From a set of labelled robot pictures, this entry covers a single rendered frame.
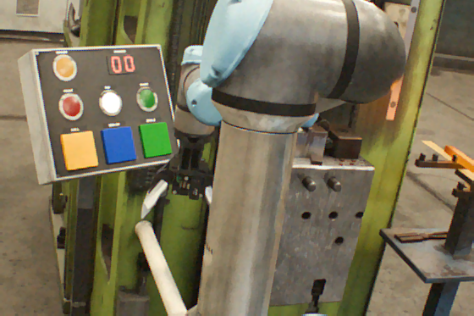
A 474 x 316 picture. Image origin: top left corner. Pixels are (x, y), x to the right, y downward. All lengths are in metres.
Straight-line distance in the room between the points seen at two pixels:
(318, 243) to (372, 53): 1.27
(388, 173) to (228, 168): 1.50
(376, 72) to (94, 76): 0.87
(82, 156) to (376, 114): 1.00
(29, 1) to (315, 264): 5.37
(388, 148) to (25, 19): 5.27
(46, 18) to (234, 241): 6.29
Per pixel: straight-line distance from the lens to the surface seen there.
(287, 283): 1.97
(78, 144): 1.43
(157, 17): 1.77
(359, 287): 2.39
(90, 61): 1.49
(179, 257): 2.05
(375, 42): 0.72
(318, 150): 1.87
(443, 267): 1.99
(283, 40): 0.68
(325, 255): 1.97
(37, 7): 6.93
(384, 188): 2.23
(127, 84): 1.53
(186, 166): 1.23
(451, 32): 9.41
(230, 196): 0.74
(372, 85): 0.74
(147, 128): 1.53
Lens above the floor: 1.53
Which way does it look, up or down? 19 degrees down
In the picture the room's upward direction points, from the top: 10 degrees clockwise
